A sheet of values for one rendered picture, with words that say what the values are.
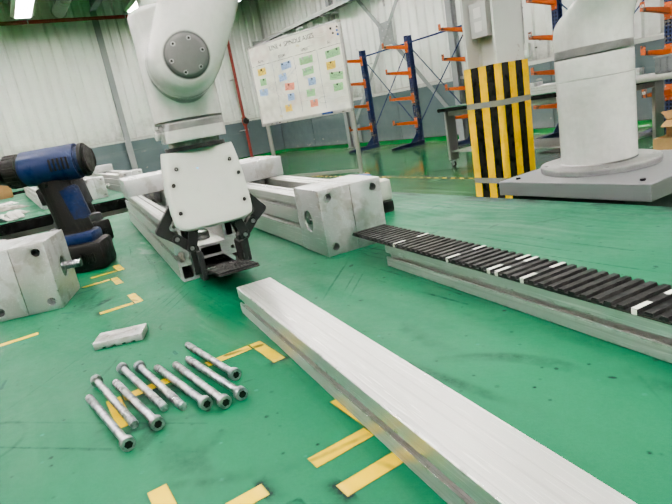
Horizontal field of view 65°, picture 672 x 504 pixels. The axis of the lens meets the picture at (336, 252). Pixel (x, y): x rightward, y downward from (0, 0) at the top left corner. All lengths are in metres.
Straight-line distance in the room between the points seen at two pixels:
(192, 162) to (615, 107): 0.66
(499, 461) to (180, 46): 0.48
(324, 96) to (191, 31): 5.94
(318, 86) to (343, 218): 5.85
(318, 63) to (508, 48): 3.03
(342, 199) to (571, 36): 0.46
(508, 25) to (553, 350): 3.70
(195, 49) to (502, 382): 0.43
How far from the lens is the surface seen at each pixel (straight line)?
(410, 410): 0.30
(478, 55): 4.19
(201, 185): 0.68
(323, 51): 6.49
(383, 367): 0.35
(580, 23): 0.97
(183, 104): 0.66
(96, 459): 0.41
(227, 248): 0.78
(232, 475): 0.34
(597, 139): 0.97
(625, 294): 0.43
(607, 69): 0.97
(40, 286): 0.82
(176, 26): 0.60
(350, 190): 0.74
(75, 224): 1.03
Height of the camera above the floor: 0.97
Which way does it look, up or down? 15 degrees down
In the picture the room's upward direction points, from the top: 10 degrees counter-clockwise
